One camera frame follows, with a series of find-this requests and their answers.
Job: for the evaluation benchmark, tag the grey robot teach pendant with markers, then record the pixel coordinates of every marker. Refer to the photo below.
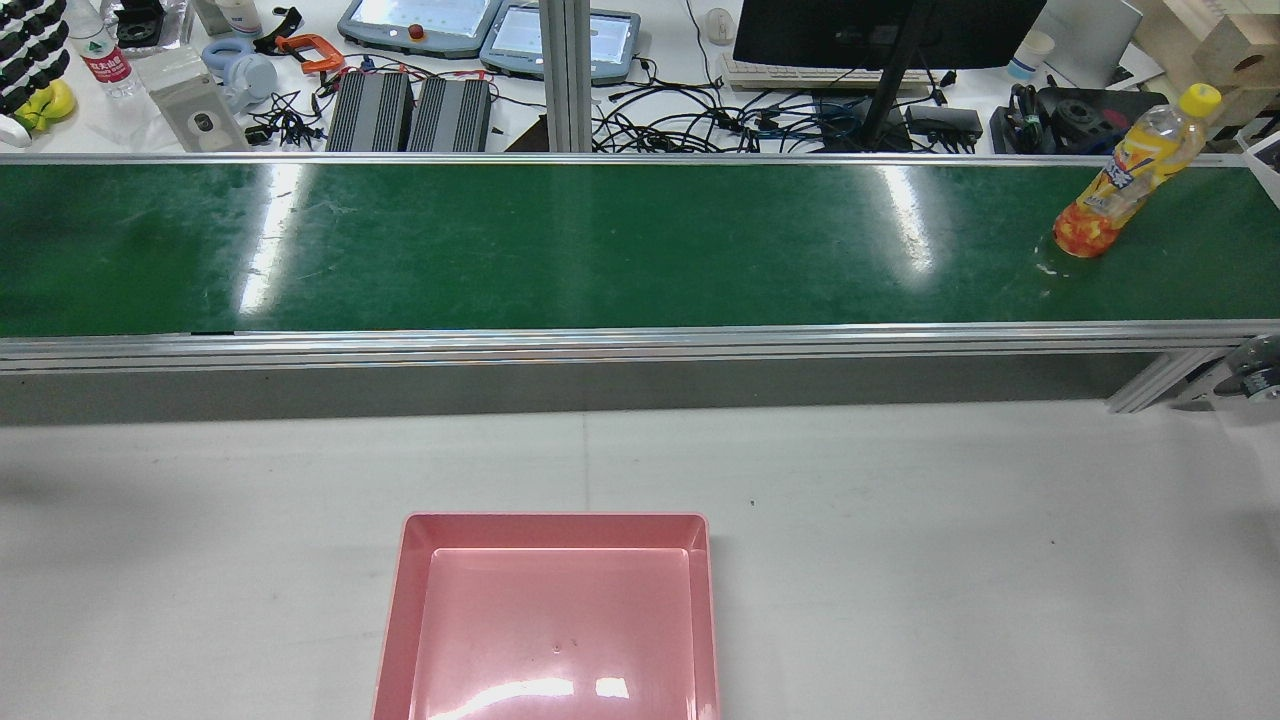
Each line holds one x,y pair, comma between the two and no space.
420,22
520,45

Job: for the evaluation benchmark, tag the wooden blocks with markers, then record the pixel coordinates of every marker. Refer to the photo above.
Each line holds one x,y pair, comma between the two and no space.
1230,50

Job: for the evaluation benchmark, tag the aluminium profile post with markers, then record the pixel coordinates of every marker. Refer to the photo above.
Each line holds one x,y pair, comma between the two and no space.
566,70

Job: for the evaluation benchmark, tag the black round robot part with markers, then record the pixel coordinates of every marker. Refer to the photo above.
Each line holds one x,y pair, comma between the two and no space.
1085,118

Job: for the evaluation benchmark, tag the white computer mouse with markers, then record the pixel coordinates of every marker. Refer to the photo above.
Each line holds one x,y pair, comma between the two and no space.
720,25

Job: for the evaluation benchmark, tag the orange clamp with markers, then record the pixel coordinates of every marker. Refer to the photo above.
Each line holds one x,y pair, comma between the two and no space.
318,55

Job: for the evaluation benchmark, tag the black monitor stand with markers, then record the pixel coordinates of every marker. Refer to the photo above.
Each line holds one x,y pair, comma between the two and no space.
890,95

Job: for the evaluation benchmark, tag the orange juice bottle yellow cap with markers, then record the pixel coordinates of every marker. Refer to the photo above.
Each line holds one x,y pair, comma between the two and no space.
1130,175

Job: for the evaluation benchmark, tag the pink plastic basket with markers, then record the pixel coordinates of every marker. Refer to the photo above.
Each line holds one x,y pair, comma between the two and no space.
550,620

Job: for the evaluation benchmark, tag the black part in clear box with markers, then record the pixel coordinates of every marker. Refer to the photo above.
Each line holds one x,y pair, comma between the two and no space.
140,22

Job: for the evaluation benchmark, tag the black white stacked parts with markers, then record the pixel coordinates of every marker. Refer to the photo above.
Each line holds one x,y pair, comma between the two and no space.
30,50

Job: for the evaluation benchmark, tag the yellow green toy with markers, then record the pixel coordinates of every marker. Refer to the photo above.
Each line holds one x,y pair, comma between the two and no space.
50,105

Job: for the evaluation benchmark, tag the clear water bottle red label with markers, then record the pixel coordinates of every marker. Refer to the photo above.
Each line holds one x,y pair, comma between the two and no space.
105,55

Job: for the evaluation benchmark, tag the light blue headphones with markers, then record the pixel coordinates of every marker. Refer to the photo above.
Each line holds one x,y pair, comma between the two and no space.
245,75

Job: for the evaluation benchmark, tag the black finned power supply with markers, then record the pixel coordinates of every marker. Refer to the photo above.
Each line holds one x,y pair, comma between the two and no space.
450,115
368,112

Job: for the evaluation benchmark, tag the paper cup blue stripes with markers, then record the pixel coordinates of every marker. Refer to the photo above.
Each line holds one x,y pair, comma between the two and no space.
1030,55

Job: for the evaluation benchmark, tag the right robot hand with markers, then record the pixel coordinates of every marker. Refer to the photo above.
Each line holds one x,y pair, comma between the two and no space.
1255,368

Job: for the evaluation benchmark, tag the black docking hub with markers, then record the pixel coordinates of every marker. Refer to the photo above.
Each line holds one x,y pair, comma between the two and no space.
943,120

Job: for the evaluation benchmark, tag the green conveyor belt aluminium frame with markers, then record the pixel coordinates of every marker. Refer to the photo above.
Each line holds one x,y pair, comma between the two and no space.
600,250

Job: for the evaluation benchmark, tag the dark brown square box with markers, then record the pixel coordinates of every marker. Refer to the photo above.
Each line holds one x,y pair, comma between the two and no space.
525,138

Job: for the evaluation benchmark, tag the white keyboard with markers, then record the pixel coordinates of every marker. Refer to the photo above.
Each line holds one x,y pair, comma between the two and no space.
780,78

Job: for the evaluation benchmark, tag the black Huawei monitor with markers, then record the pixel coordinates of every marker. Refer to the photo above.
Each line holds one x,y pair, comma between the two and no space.
830,35

